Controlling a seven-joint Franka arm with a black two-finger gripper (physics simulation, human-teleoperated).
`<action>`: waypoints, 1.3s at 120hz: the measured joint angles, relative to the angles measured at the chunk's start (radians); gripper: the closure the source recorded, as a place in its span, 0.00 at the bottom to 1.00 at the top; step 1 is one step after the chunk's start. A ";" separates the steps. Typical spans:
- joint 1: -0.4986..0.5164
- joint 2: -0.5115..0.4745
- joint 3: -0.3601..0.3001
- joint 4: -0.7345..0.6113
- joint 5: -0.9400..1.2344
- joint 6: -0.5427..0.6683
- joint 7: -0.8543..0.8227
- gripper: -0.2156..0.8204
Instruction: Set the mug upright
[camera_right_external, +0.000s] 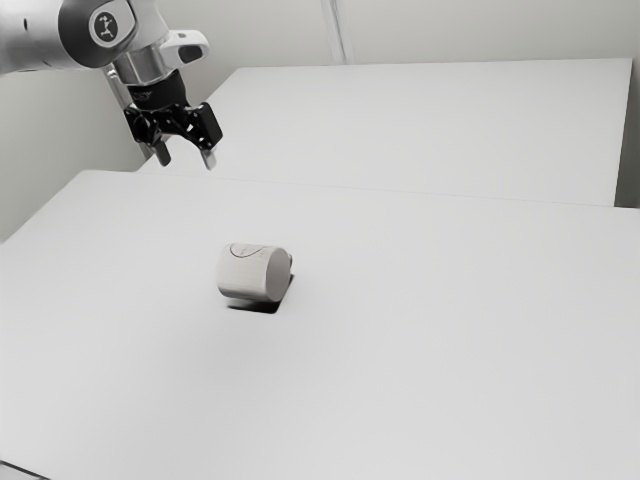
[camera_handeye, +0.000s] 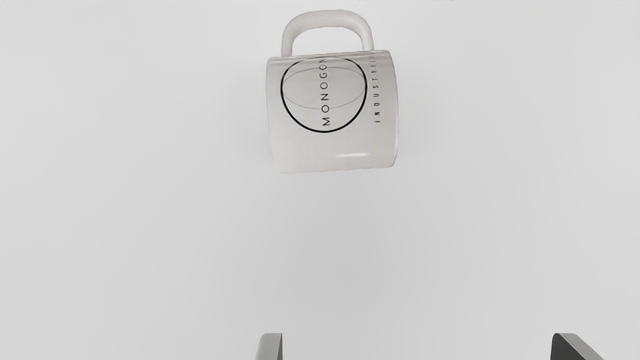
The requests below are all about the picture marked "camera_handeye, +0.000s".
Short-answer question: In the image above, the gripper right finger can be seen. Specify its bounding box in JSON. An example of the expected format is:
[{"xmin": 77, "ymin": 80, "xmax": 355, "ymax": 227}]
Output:
[{"xmin": 550, "ymin": 333, "xmax": 605, "ymax": 360}]

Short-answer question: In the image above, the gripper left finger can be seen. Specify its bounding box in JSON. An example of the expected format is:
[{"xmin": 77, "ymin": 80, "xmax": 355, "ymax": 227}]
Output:
[{"xmin": 255, "ymin": 333, "xmax": 283, "ymax": 360}]

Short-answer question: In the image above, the white mug with black print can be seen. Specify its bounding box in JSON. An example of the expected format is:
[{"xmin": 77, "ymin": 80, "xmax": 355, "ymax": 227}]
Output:
[{"xmin": 265, "ymin": 9, "xmax": 399, "ymax": 175}]

